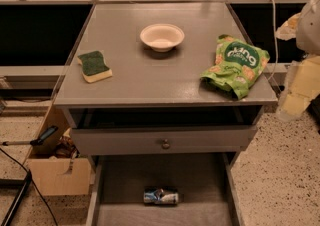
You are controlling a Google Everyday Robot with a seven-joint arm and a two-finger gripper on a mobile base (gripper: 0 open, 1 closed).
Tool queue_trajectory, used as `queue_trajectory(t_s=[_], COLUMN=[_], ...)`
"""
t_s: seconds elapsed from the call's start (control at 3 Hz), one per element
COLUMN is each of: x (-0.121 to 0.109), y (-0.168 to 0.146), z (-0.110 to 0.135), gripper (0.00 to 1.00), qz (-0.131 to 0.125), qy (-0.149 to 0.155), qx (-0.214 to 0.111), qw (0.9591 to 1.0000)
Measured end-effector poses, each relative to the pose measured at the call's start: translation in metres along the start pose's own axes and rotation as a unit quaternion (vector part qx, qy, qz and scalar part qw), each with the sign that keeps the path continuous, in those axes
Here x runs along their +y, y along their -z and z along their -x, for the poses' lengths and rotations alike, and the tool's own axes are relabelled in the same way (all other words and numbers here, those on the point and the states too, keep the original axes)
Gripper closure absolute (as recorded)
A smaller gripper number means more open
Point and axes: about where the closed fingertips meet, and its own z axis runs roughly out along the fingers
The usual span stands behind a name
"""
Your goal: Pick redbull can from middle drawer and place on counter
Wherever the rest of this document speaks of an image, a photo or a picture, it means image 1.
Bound green yellow sponge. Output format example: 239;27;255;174
77;51;113;83

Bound cardboard box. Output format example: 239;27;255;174
27;105;92;196

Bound white hanging cable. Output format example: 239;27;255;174
255;0;280;83

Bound green chip bag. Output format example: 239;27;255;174
201;34;270;99

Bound black floor cable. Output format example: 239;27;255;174
0;147;60;226

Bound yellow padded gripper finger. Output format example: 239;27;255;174
276;55;320;122
276;13;300;41

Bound snack packets in box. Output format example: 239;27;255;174
54;129;78;159

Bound grey drawer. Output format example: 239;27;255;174
86;153;245;226
71;125;257;155

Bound grey middle drawer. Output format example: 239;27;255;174
86;153;245;226

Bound black handled tool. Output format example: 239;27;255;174
0;126;58;146

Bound white paper bowl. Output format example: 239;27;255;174
140;24;185;52

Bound grey top drawer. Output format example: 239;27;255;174
71;125;257;155

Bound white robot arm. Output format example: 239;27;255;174
275;0;320;122

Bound blue silver redbull can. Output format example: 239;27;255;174
143;188;179;205

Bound grey drawer cabinet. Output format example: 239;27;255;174
53;2;279;226

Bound round metal drawer knob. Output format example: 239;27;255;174
161;139;170;149

